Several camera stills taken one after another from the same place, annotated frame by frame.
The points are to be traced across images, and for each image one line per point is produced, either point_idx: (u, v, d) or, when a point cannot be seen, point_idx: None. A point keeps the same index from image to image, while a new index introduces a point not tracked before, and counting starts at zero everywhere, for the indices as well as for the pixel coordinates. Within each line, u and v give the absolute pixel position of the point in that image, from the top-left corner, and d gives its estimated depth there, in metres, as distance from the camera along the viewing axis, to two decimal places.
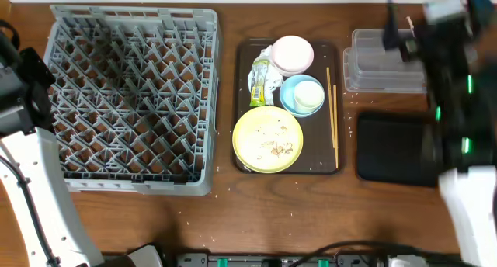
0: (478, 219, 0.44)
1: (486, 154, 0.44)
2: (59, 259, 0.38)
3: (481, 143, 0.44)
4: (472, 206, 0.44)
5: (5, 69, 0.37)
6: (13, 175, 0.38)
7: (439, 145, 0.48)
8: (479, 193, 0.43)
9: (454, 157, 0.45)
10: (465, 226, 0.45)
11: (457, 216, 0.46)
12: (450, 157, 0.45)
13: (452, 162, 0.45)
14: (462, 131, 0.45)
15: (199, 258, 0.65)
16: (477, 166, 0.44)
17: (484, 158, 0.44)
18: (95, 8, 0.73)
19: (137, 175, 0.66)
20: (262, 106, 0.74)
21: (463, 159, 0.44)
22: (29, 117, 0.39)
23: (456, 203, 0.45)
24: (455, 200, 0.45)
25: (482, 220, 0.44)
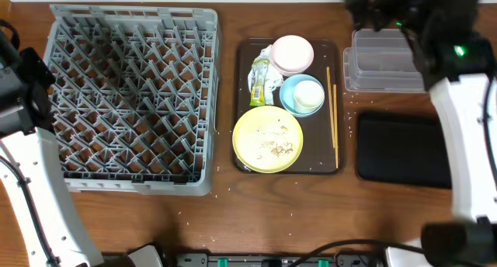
0: (467, 130, 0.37)
1: (479, 57, 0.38)
2: (59, 259, 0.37)
3: (474, 46, 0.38)
4: (463, 109, 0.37)
5: (5, 70, 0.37)
6: (13, 175, 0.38)
7: (426, 46, 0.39)
8: (471, 89, 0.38)
9: (441, 57, 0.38)
10: (455, 135, 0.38)
11: (448, 136, 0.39)
12: (440, 61, 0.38)
13: (438, 67, 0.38)
14: (446, 32, 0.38)
15: (199, 258, 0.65)
16: (468, 73, 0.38)
17: (476, 65, 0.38)
18: (95, 8, 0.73)
19: (137, 175, 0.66)
20: (262, 106, 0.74)
21: (454, 64, 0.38)
22: (28, 117, 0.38)
23: (446, 114, 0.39)
24: (442, 108, 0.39)
25: (472, 126, 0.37)
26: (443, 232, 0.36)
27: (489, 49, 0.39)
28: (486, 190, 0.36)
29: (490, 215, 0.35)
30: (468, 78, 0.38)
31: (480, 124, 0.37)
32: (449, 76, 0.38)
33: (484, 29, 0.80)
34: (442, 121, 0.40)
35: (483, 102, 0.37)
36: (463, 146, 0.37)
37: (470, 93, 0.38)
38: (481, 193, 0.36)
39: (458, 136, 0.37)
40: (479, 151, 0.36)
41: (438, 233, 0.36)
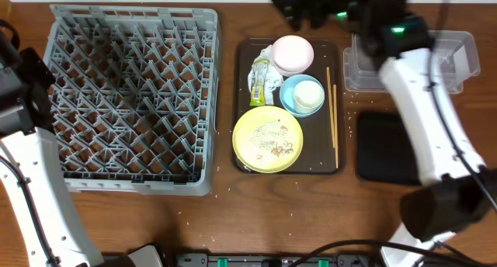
0: (418, 102, 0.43)
1: (413, 36, 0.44)
2: (59, 259, 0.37)
3: (411, 26, 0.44)
4: (411, 82, 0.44)
5: (5, 69, 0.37)
6: (13, 175, 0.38)
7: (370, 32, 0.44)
8: (413, 62, 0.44)
9: (384, 43, 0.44)
10: (410, 108, 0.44)
11: (405, 109, 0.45)
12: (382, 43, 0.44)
13: (382, 48, 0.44)
14: (387, 19, 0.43)
15: (199, 258, 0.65)
16: (408, 50, 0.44)
17: (411, 41, 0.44)
18: (95, 8, 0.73)
19: (137, 175, 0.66)
20: (262, 106, 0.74)
21: (394, 43, 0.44)
22: (28, 117, 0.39)
23: (400, 91, 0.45)
24: (396, 85, 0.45)
25: (421, 96, 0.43)
26: (418, 201, 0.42)
27: (420, 23, 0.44)
28: (446, 150, 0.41)
29: (452, 172, 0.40)
30: (411, 56, 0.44)
31: (427, 91, 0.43)
32: (393, 57, 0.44)
33: (485, 28, 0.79)
34: (400, 95, 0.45)
35: (426, 72, 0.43)
36: (415, 113, 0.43)
37: (413, 66, 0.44)
38: (441, 154, 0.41)
39: (410, 107, 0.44)
40: (429, 115, 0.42)
41: (415, 199, 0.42)
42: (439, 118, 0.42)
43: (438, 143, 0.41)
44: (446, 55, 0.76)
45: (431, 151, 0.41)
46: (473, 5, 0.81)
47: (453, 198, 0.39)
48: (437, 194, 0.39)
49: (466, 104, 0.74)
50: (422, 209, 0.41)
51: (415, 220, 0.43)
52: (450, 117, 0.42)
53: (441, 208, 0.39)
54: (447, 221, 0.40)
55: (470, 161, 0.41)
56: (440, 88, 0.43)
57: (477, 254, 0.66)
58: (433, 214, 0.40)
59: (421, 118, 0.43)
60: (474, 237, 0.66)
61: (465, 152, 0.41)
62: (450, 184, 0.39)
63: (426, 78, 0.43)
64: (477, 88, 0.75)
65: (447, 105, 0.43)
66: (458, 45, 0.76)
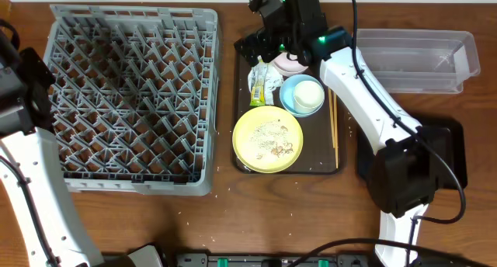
0: (352, 88, 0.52)
1: (337, 39, 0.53)
2: (59, 259, 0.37)
3: (333, 36, 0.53)
4: (342, 74, 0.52)
5: (5, 70, 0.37)
6: (13, 175, 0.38)
7: (301, 47, 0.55)
8: (342, 57, 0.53)
9: (313, 52, 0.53)
10: (348, 95, 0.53)
11: (348, 98, 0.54)
12: (313, 55, 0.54)
13: (314, 57, 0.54)
14: (311, 32, 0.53)
15: (199, 258, 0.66)
16: (335, 50, 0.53)
17: (338, 44, 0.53)
18: (95, 8, 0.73)
19: (137, 175, 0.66)
20: (262, 106, 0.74)
21: (323, 52, 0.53)
22: (28, 117, 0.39)
23: (337, 84, 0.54)
24: (335, 81, 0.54)
25: (353, 84, 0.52)
26: (375, 174, 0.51)
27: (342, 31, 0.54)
28: (383, 121, 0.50)
29: (395, 137, 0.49)
30: (338, 53, 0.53)
31: (358, 78, 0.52)
32: (323, 58, 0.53)
33: (485, 28, 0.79)
34: (342, 88, 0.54)
35: (354, 64, 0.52)
36: (353, 98, 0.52)
37: (342, 61, 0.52)
38: (381, 126, 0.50)
39: (350, 93, 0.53)
40: (362, 95, 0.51)
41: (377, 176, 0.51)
42: (372, 95, 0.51)
43: (377, 117, 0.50)
44: (446, 56, 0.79)
45: (373, 124, 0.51)
46: (473, 5, 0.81)
47: (399, 159, 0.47)
48: (386, 158, 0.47)
49: (466, 104, 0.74)
50: (375, 179, 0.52)
51: (382, 192, 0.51)
52: (380, 92, 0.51)
53: (393, 171, 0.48)
54: (402, 183, 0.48)
55: (408, 124, 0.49)
56: (368, 72, 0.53)
57: (477, 253, 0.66)
58: (389, 178, 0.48)
59: (359, 98, 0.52)
60: (474, 238, 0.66)
61: (404, 119, 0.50)
62: (397, 148, 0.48)
63: (355, 68, 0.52)
64: (477, 88, 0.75)
65: (376, 84, 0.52)
66: (458, 45, 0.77)
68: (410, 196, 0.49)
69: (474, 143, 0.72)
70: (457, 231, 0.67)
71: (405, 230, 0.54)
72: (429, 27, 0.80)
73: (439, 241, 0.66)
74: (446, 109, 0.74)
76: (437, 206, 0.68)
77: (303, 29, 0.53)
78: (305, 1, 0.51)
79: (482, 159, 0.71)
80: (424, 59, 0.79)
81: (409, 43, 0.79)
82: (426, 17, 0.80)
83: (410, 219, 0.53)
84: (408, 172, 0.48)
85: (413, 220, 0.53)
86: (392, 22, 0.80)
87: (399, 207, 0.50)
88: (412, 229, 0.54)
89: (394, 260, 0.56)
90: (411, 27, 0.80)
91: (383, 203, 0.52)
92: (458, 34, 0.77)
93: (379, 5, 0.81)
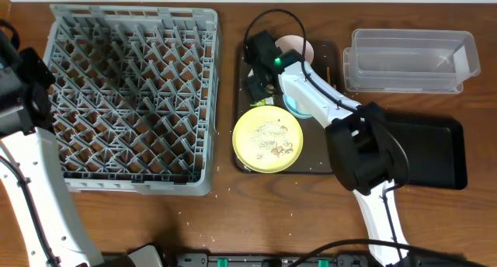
0: (303, 90, 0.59)
1: (289, 58, 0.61)
2: (58, 259, 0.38)
3: (286, 57, 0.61)
4: (294, 80, 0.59)
5: (5, 69, 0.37)
6: (13, 175, 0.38)
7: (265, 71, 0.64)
8: (293, 68, 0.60)
9: (272, 71, 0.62)
10: (301, 98, 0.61)
11: (301, 100, 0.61)
12: (273, 75, 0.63)
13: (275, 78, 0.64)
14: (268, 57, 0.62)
15: (199, 258, 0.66)
16: (288, 65, 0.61)
17: (290, 60, 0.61)
18: (95, 8, 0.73)
19: (137, 175, 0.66)
20: (263, 105, 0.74)
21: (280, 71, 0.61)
22: (28, 117, 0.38)
23: (293, 93, 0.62)
24: (292, 88, 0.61)
25: (303, 86, 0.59)
26: (333, 157, 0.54)
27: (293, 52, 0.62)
28: (329, 107, 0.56)
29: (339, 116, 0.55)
30: (289, 65, 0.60)
31: (306, 81, 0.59)
32: (279, 73, 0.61)
33: (485, 28, 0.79)
34: (297, 93, 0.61)
35: (302, 71, 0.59)
36: (305, 99, 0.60)
37: (292, 71, 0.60)
38: (328, 110, 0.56)
39: (304, 96, 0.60)
40: (311, 93, 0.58)
41: (335, 160, 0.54)
42: (318, 91, 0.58)
43: (324, 105, 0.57)
44: (446, 56, 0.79)
45: (321, 112, 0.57)
46: (473, 5, 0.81)
47: (346, 133, 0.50)
48: (331, 133, 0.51)
49: (466, 104, 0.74)
50: (333, 160, 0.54)
51: (342, 170, 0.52)
52: (327, 88, 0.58)
53: (342, 146, 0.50)
54: (355, 157, 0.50)
55: (349, 104, 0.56)
56: (314, 75, 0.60)
57: (476, 254, 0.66)
58: (339, 154, 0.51)
59: (310, 95, 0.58)
60: (474, 238, 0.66)
61: (344, 101, 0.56)
62: (344, 125, 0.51)
63: (303, 74, 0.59)
64: (477, 88, 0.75)
65: (322, 83, 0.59)
66: (459, 45, 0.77)
68: (368, 173, 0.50)
69: (474, 143, 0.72)
70: (457, 230, 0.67)
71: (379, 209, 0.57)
72: (429, 27, 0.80)
73: (439, 241, 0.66)
74: (446, 109, 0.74)
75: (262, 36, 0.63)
76: (437, 206, 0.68)
77: (263, 60, 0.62)
78: (261, 39, 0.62)
79: (483, 160, 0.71)
80: (424, 59, 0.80)
81: (409, 43, 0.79)
82: (426, 17, 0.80)
83: (380, 197, 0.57)
84: (359, 148, 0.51)
85: (384, 197, 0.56)
86: (392, 22, 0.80)
87: (361, 183, 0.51)
88: (385, 207, 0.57)
89: (387, 257, 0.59)
90: (411, 27, 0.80)
91: (348, 183, 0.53)
92: (458, 34, 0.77)
93: (379, 5, 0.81)
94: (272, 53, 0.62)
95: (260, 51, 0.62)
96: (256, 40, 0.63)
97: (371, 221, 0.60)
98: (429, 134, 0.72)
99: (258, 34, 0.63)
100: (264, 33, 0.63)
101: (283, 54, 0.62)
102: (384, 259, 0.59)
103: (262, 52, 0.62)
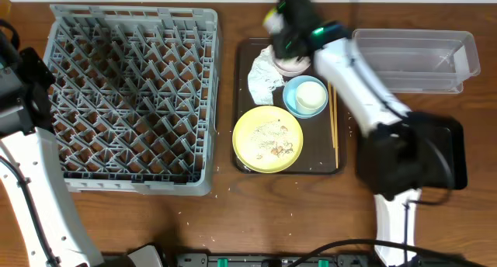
0: (345, 76, 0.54)
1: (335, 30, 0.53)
2: (59, 259, 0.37)
3: (330, 29, 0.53)
4: (336, 62, 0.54)
5: (5, 70, 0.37)
6: (13, 175, 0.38)
7: (299, 37, 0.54)
8: (335, 46, 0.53)
9: (309, 42, 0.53)
10: (339, 82, 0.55)
11: (338, 84, 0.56)
12: (310, 46, 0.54)
13: (311, 49, 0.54)
14: (307, 23, 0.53)
15: (199, 258, 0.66)
16: (331, 41, 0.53)
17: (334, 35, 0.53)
18: (95, 8, 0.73)
19: (137, 175, 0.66)
20: (264, 105, 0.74)
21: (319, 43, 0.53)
22: (28, 117, 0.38)
23: (329, 73, 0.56)
24: (331, 70, 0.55)
25: (346, 73, 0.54)
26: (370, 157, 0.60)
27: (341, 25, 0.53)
28: (374, 106, 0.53)
29: (383, 120, 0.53)
30: (333, 43, 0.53)
31: (349, 67, 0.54)
32: (318, 48, 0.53)
33: (485, 28, 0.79)
34: (336, 77, 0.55)
35: (347, 53, 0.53)
36: (346, 87, 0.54)
37: (336, 50, 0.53)
38: (372, 109, 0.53)
39: (345, 84, 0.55)
40: (354, 83, 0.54)
41: (372, 161, 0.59)
42: (364, 84, 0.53)
43: (369, 102, 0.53)
44: (446, 56, 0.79)
45: (364, 109, 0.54)
46: (473, 5, 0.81)
47: (390, 140, 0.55)
48: (377, 138, 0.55)
49: (466, 104, 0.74)
50: (369, 158, 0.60)
51: (376, 172, 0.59)
52: (373, 83, 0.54)
53: (384, 151, 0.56)
54: (393, 162, 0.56)
55: (396, 109, 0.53)
56: (361, 62, 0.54)
57: (476, 254, 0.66)
58: (380, 156, 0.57)
59: (353, 85, 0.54)
60: (474, 237, 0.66)
61: (392, 103, 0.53)
62: (387, 130, 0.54)
63: (347, 57, 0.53)
64: (477, 88, 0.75)
65: (367, 72, 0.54)
66: (458, 45, 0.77)
68: (401, 176, 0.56)
69: (474, 143, 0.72)
70: (457, 230, 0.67)
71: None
72: (429, 27, 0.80)
73: (439, 241, 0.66)
74: (446, 109, 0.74)
75: None
76: (438, 206, 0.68)
77: (298, 25, 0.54)
78: (299, 3, 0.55)
79: (483, 160, 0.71)
80: (424, 59, 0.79)
81: (409, 43, 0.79)
82: (426, 17, 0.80)
83: (403, 206, 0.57)
84: (397, 153, 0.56)
85: (406, 206, 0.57)
86: (392, 22, 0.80)
87: (389, 188, 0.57)
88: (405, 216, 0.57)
89: (392, 258, 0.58)
90: (411, 27, 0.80)
91: (378, 185, 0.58)
92: (458, 34, 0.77)
93: (379, 5, 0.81)
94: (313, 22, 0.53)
95: (297, 15, 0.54)
96: (293, 2, 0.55)
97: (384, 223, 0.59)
98: None
99: None
100: None
101: (323, 23, 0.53)
102: (387, 259, 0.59)
103: (298, 15, 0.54)
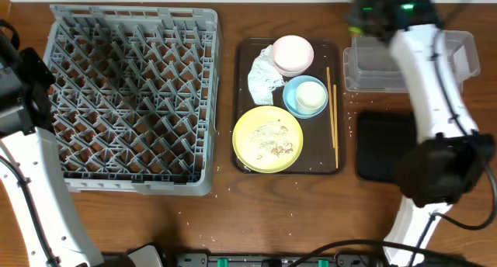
0: (421, 67, 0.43)
1: (423, 13, 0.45)
2: (59, 259, 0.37)
3: (418, 7, 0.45)
4: (417, 51, 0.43)
5: (5, 69, 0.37)
6: (13, 175, 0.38)
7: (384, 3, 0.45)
8: (422, 35, 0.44)
9: (394, 17, 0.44)
10: (410, 71, 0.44)
11: (408, 71, 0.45)
12: (392, 22, 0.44)
13: (392, 25, 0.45)
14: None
15: (199, 258, 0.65)
16: (416, 25, 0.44)
17: (422, 19, 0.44)
18: (95, 8, 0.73)
19: (137, 175, 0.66)
20: (270, 106, 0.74)
21: (404, 19, 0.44)
22: (28, 116, 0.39)
23: (402, 58, 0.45)
24: (405, 57, 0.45)
25: (422, 64, 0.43)
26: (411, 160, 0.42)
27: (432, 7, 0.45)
28: (441, 114, 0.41)
29: (446, 133, 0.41)
30: (418, 28, 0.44)
31: (429, 61, 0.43)
32: (402, 29, 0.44)
33: (484, 28, 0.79)
34: (405, 67, 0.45)
35: (432, 45, 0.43)
36: (418, 78, 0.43)
37: (418, 39, 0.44)
38: (439, 117, 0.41)
39: (416, 75, 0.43)
40: (428, 80, 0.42)
41: (415, 165, 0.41)
42: (439, 84, 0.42)
43: (436, 106, 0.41)
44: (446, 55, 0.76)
45: (429, 113, 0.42)
46: (472, 5, 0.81)
47: (449, 152, 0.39)
48: (432, 147, 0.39)
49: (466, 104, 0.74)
50: (405, 164, 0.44)
51: (410, 179, 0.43)
52: (450, 87, 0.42)
53: (437, 164, 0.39)
54: (434, 176, 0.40)
55: (466, 125, 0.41)
56: (443, 60, 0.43)
57: (476, 254, 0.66)
58: (421, 164, 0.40)
59: (427, 81, 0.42)
60: (474, 237, 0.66)
61: (460, 116, 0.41)
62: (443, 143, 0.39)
63: (432, 49, 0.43)
64: (477, 88, 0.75)
65: (449, 74, 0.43)
66: (458, 45, 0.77)
68: (437, 195, 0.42)
69: None
70: (457, 230, 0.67)
71: (418, 226, 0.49)
72: None
73: (439, 241, 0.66)
74: None
75: None
76: None
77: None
78: None
79: None
80: None
81: None
82: None
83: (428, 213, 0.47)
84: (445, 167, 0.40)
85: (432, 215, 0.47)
86: None
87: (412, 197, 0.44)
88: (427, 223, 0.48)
89: (398, 259, 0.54)
90: None
91: (403, 192, 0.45)
92: (457, 34, 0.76)
93: None
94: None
95: None
96: None
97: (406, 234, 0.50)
98: None
99: None
100: None
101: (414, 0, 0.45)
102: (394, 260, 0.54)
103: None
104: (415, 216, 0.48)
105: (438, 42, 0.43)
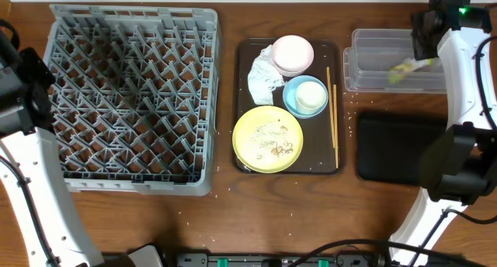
0: (463, 64, 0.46)
1: (477, 19, 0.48)
2: (59, 259, 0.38)
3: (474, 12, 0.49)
4: (462, 49, 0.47)
5: (5, 69, 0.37)
6: (13, 175, 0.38)
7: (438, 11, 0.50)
8: (470, 35, 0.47)
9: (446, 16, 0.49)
10: (452, 67, 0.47)
11: (450, 67, 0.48)
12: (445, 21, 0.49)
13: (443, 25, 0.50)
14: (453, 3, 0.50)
15: (199, 258, 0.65)
16: (467, 27, 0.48)
17: (474, 23, 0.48)
18: (95, 8, 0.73)
19: (137, 175, 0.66)
20: (272, 106, 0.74)
21: (457, 20, 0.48)
22: (28, 117, 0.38)
23: (447, 54, 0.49)
24: (450, 55, 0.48)
25: (467, 62, 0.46)
26: (438, 147, 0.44)
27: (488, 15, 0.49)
28: (474, 105, 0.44)
29: (475, 123, 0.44)
30: (468, 29, 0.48)
31: (473, 60, 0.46)
32: (451, 28, 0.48)
33: None
34: (447, 62, 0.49)
35: (477, 46, 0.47)
36: (459, 72, 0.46)
37: (467, 38, 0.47)
38: (470, 109, 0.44)
39: (456, 71, 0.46)
40: (467, 74, 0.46)
41: (440, 154, 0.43)
42: (477, 79, 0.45)
43: (470, 99, 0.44)
44: None
45: (461, 104, 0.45)
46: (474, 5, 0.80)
47: (470, 143, 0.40)
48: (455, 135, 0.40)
49: None
50: (432, 154, 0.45)
51: (433, 168, 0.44)
52: (488, 84, 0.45)
53: (458, 151, 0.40)
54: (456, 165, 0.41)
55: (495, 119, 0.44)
56: (487, 60, 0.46)
57: (475, 254, 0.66)
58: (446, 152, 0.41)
59: (467, 75, 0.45)
60: (474, 238, 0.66)
61: (493, 110, 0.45)
62: (471, 133, 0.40)
63: (477, 50, 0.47)
64: None
65: (489, 73, 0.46)
66: None
68: (454, 187, 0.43)
69: None
70: (457, 231, 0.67)
71: (429, 221, 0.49)
72: None
73: (439, 241, 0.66)
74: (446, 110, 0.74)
75: None
76: None
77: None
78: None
79: None
80: None
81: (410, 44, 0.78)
82: None
83: (441, 211, 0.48)
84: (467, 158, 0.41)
85: (443, 213, 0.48)
86: (392, 22, 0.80)
87: (432, 188, 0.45)
88: (438, 222, 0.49)
89: (401, 255, 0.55)
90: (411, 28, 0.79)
91: (423, 181, 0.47)
92: None
93: (379, 5, 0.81)
94: None
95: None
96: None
97: (414, 230, 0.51)
98: (427, 134, 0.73)
99: None
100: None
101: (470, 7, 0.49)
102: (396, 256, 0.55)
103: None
104: (427, 212, 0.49)
105: (485, 43, 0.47)
